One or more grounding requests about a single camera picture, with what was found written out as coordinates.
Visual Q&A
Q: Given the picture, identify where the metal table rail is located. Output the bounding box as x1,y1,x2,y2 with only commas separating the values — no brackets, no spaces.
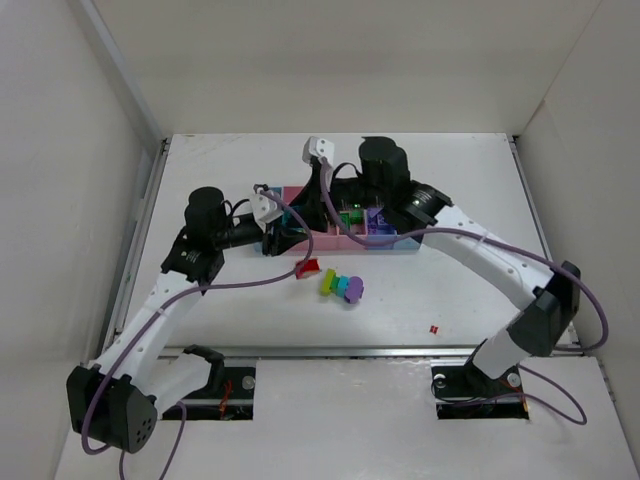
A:
102,342,585,360

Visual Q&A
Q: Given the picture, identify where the small pink bin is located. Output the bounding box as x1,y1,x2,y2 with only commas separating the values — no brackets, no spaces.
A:
335,209,370,251

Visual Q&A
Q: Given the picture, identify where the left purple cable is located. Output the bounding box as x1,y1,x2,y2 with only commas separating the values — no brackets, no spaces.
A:
80,183,316,480

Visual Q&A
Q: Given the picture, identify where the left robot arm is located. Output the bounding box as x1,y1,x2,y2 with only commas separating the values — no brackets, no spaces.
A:
66,186,307,455

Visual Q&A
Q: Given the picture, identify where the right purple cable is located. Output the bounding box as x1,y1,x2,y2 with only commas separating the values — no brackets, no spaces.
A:
319,157,611,426

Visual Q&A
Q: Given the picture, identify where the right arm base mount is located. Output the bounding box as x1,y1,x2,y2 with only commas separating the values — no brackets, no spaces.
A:
431,365,529,420

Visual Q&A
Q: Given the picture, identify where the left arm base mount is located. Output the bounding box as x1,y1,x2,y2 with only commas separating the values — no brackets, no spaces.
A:
182,345,257,421

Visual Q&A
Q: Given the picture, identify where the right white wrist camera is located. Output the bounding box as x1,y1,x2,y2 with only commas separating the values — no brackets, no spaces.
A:
302,136,335,165

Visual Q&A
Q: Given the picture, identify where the light blue bin left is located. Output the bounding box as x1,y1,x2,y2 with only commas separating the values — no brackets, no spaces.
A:
255,188,283,249

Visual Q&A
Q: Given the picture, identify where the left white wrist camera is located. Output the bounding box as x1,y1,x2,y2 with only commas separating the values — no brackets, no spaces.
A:
249,193,283,225

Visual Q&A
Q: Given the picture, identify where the purple cable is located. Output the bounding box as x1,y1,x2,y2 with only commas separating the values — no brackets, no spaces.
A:
319,157,611,426
80,183,316,480

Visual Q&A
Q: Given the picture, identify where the red round flower lego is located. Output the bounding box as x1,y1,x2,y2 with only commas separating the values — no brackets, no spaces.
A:
295,258,322,280

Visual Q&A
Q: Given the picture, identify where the large pink bin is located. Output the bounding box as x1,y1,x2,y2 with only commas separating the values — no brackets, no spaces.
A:
281,186,340,255

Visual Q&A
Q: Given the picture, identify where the green lego row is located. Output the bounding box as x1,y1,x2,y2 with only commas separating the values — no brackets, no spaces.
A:
339,209,366,235

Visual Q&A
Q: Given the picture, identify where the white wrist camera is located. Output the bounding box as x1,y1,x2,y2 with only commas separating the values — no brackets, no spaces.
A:
302,136,335,165
249,193,283,225

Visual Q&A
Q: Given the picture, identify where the lime tall lego brick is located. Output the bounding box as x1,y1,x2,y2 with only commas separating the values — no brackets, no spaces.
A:
320,269,337,296

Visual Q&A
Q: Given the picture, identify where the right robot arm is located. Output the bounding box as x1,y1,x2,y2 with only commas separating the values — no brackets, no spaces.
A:
294,136,580,383

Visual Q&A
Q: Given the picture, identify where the lavender flower lego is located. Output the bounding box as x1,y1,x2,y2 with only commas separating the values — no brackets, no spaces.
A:
344,276,364,304

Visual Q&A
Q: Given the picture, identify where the purple lego brick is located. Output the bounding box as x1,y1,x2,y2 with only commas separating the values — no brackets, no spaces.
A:
366,208,396,236

